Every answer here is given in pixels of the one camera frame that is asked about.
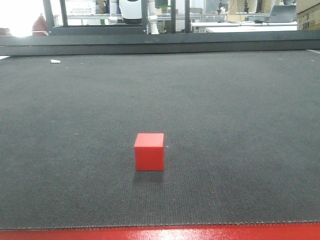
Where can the white paper scrap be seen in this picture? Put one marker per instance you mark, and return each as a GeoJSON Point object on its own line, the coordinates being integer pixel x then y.
{"type": "Point", "coordinates": [54, 61]}

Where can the dark grey table mat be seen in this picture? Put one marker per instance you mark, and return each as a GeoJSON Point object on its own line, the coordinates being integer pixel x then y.
{"type": "Point", "coordinates": [241, 136]}

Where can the grey laptop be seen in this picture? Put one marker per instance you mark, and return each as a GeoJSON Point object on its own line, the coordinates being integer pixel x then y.
{"type": "Point", "coordinates": [282, 14]}

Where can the white background desk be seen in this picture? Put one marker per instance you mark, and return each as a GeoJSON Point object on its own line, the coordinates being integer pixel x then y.
{"type": "Point", "coordinates": [242, 27]}

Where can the cardboard box right background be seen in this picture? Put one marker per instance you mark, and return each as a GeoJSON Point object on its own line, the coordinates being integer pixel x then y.
{"type": "Point", "coordinates": [308, 14]}

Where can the red magnetic cube block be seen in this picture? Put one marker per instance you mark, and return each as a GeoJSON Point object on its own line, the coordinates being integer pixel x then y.
{"type": "Point", "coordinates": [149, 152]}

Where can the dark red bag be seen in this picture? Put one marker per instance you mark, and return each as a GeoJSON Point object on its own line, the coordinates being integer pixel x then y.
{"type": "Point", "coordinates": [40, 27]}

